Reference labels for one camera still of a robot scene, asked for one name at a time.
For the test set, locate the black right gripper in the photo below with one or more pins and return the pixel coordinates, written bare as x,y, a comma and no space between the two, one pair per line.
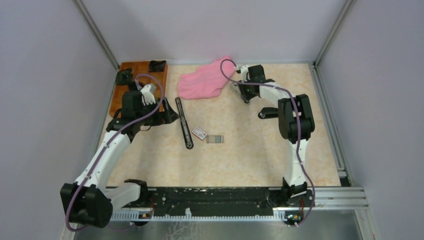
247,96

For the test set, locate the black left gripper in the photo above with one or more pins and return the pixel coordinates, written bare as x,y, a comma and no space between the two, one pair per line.
169,114

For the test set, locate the red white staple box sleeve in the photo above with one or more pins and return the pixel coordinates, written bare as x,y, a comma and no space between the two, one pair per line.
199,133

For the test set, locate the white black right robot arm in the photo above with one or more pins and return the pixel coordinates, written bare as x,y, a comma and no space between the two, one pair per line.
295,123

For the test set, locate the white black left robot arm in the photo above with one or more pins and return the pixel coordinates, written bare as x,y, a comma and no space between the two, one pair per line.
88,201

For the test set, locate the beige and black stapler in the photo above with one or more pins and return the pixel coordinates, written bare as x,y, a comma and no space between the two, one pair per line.
234,87

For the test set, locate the pink cloth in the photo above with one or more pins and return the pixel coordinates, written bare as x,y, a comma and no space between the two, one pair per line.
206,82

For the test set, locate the dark rolled sock back right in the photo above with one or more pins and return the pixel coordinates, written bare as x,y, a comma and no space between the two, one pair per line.
156,66

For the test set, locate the dark rolled sock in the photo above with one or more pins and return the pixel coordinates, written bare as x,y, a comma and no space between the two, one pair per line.
124,77
156,66

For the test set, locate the orange wooden compartment tray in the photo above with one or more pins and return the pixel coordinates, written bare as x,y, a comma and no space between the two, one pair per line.
138,67

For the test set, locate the dark rolled sock back left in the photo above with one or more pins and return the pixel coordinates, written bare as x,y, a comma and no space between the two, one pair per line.
124,77

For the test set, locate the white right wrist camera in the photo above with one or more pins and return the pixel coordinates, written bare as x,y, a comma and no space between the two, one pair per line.
147,92

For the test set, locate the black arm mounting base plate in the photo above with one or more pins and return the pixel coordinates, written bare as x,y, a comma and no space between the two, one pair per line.
218,201

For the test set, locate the aluminium frame corner post right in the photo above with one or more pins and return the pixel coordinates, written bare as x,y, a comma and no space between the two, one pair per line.
336,27

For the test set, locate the aluminium frame corner post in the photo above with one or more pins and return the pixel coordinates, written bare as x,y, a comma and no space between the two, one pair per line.
88,19
336,27

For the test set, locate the aluminium frame rail right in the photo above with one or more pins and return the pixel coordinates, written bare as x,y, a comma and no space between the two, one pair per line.
336,147

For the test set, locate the aluminium frame rail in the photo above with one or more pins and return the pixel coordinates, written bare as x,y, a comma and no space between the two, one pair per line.
336,147
331,198

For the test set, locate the aluminium frame corner post left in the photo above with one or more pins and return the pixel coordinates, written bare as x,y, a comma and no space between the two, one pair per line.
88,19

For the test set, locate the white slotted cable duct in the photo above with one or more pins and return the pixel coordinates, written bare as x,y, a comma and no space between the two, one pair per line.
133,215

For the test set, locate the aluminium front frame rail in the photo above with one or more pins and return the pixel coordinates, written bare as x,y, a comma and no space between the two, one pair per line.
331,198

